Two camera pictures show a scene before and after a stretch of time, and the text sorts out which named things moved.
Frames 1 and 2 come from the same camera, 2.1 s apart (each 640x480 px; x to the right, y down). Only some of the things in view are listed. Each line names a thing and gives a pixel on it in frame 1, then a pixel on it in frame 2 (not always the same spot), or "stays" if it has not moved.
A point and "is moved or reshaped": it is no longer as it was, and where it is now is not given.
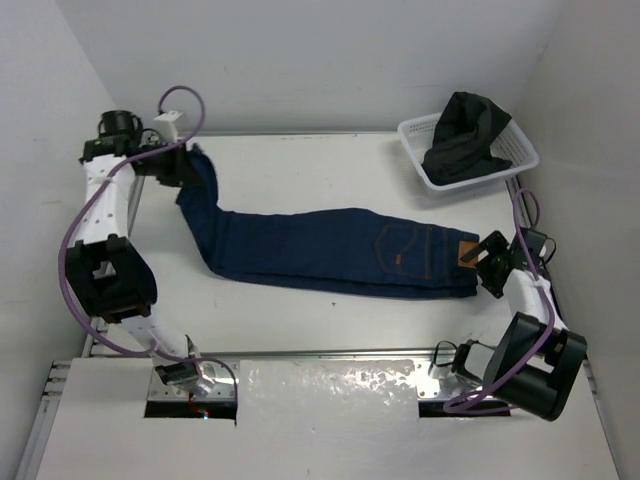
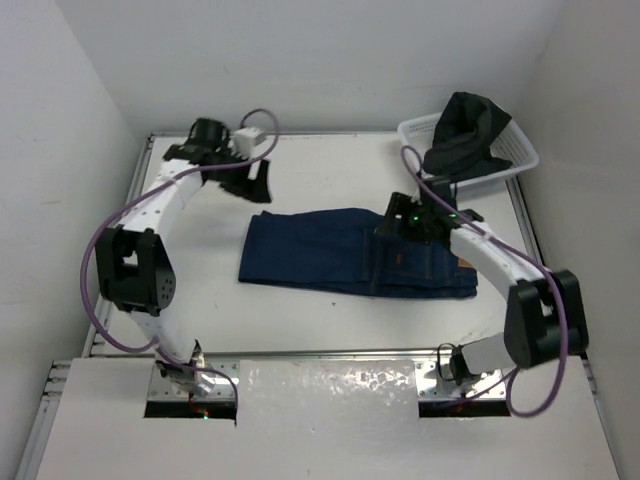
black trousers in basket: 461,148 stays
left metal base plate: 219,373 stays
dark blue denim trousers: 346,250 is moved or reshaped
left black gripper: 180,172 to 253,190
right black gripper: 496,244 to 402,204
